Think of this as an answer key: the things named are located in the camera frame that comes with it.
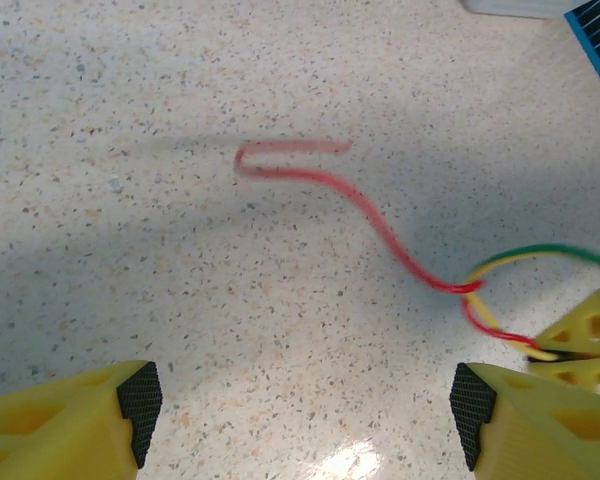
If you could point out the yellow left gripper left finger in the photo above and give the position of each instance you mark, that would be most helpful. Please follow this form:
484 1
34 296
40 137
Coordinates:
55 430

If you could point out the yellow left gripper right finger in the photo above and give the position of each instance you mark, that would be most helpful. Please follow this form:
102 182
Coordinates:
545 435

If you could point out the white perforated plastic basket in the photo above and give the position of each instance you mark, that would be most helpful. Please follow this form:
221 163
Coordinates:
515 6

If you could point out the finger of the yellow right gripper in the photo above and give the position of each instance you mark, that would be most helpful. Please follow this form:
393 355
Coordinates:
590 372
590 330

